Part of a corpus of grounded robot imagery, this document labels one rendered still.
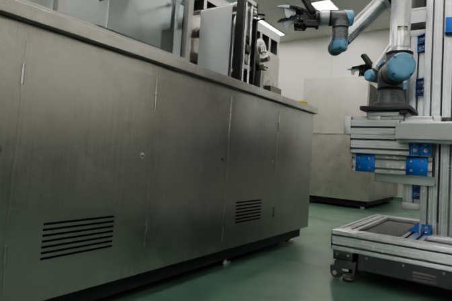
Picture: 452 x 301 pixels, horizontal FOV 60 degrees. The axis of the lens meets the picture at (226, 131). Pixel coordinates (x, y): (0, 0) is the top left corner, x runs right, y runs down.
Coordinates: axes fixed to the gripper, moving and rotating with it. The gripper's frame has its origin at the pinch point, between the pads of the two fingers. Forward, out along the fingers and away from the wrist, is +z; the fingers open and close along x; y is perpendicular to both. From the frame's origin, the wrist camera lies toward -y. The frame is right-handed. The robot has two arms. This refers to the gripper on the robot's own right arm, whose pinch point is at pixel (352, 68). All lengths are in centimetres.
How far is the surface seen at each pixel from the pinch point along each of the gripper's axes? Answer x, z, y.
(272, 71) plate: -19, 72, -8
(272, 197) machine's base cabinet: -96, -24, 79
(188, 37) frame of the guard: -156, -53, 0
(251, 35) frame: -96, -13, -14
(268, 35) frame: -24, 68, -38
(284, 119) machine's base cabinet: -82, -20, 36
